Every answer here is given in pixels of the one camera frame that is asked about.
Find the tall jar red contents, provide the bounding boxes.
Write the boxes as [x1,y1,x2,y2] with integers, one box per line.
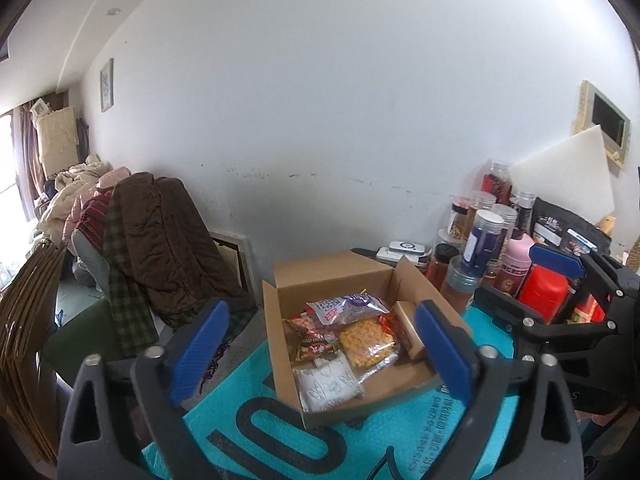
[482,159,514,207]

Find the white foam board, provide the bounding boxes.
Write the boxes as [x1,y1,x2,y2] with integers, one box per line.
[507,126,616,227]

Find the clear jar white lid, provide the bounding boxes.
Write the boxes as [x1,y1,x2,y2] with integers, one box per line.
[492,203,519,242]

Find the small white device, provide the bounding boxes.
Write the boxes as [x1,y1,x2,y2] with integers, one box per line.
[388,241,431,256]

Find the cream quilted jacket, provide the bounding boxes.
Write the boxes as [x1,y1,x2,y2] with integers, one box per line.
[31,154,113,247]

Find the dark green seat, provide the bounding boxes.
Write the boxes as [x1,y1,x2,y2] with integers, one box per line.
[40,300,167,397]

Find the red yellow snack packet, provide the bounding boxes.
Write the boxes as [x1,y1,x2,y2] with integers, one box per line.
[376,310,402,337]

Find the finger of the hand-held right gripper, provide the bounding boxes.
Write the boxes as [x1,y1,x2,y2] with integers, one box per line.
[530,244,629,307]
[472,286,619,362]

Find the red printed snack packet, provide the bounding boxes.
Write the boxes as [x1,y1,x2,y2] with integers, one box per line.
[284,316,342,367]

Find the white framed picture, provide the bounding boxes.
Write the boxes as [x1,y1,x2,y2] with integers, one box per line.
[207,230,256,302]

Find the jar with dark contents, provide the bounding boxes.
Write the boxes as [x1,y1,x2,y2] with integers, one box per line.
[509,189,537,237]

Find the pink garment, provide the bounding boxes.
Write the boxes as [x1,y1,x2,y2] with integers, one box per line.
[62,167,133,241]

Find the brown cardboard box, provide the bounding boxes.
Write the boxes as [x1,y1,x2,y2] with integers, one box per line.
[262,248,474,429]

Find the clear round jar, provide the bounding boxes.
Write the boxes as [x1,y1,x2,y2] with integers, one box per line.
[437,228,464,252]

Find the dark hanging garment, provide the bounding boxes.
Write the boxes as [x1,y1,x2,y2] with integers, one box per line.
[75,117,90,162]

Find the bright window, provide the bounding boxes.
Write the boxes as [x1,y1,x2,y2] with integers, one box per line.
[0,115,26,227]

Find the green plaid cloth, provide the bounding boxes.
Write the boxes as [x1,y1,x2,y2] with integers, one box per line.
[102,190,159,362]

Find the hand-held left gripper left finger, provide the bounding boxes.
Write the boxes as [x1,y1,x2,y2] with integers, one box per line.
[56,300,231,480]

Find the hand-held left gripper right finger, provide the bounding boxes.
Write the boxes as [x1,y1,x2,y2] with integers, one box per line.
[414,301,586,480]

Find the wall intercom panel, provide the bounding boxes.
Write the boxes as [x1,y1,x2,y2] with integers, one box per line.
[571,79,632,171]

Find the blue label jar white lid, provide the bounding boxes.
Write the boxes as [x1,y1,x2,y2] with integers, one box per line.
[459,209,506,282]

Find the black banded nut jar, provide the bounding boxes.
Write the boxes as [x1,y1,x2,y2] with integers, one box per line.
[447,198,471,239]

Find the curtain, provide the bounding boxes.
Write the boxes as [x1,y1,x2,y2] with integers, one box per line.
[12,104,42,213]

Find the yellow snack clear packet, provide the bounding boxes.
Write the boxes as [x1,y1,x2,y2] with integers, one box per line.
[336,316,402,377]

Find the red spice jar black lid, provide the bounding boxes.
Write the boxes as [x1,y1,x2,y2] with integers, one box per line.
[424,243,460,287]

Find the jar with brown sticks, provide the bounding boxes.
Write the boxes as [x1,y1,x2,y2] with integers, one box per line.
[464,190,498,242]

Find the brown powder jar clear lid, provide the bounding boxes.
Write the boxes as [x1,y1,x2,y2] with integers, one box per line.
[439,254,482,314]

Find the beige hanging cloth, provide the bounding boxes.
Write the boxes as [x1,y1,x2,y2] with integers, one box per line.
[35,105,79,179]

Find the red plastic container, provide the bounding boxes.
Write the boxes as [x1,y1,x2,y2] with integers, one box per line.
[517,264,572,327]

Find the red yellow label package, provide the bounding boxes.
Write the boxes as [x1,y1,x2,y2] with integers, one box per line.
[570,292,609,324]

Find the white pouch packet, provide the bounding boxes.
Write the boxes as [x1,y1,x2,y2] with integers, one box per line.
[291,349,367,414]

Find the purple white snack packet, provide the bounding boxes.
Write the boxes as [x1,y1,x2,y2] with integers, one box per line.
[305,292,392,327]

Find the black printed pouch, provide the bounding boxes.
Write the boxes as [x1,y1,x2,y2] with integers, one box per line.
[530,197,614,267]

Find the pink bottle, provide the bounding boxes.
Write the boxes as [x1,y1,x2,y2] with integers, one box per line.
[499,233,536,299]

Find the red striped cloth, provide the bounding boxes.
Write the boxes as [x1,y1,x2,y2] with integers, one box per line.
[75,192,117,251]

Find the framed wall picture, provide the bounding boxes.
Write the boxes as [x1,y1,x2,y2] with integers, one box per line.
[99,58,115,113]

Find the black cable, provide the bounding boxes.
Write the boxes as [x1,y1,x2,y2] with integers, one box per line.
[366,446,402,480]

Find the tan brown snack box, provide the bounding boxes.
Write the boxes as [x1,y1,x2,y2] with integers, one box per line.
[394,301,427,362]

